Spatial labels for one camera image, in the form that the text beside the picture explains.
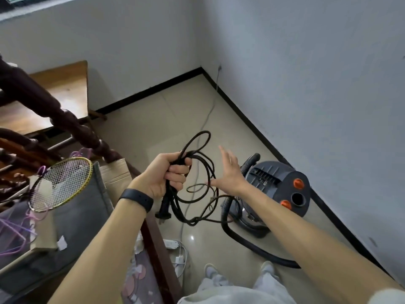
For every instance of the person's right hand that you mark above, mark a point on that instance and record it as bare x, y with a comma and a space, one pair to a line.
231, 178

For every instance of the person's left hand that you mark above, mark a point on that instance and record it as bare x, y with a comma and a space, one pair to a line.
159, 177

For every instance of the grey vacuum cleaner orange knobs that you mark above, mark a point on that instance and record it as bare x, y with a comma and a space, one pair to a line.
278, 189

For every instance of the person's right forearm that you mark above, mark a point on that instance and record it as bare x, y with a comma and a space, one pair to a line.
316, 243

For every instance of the person's left forearm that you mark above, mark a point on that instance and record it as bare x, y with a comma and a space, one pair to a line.
101, 253

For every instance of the black smartwatch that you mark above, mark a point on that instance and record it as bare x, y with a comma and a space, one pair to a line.
137, 199

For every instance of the brown cardboard box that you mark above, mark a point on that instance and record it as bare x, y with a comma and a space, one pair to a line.
117, 177

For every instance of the black baseboard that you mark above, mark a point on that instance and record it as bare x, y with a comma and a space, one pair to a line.
253, 123

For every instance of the long white power strip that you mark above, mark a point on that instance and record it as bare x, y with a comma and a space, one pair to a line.
179, 259

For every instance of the white shoe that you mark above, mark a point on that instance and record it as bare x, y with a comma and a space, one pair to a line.
211, 271
268, 269

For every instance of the yellow rimmed badminton racket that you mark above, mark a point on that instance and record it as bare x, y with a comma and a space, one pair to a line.
63, 183

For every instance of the grey cushion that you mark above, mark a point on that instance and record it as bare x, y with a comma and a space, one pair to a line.
72, 224

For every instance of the light grey trousers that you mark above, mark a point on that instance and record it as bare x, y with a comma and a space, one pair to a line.
240, 291

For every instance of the wooden folding table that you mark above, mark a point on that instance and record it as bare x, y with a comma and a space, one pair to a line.
57, 98

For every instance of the black framed window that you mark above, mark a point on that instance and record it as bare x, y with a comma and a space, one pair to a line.
15, 1

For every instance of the dark red wooden bed frame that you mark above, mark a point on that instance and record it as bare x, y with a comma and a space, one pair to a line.
47, 107

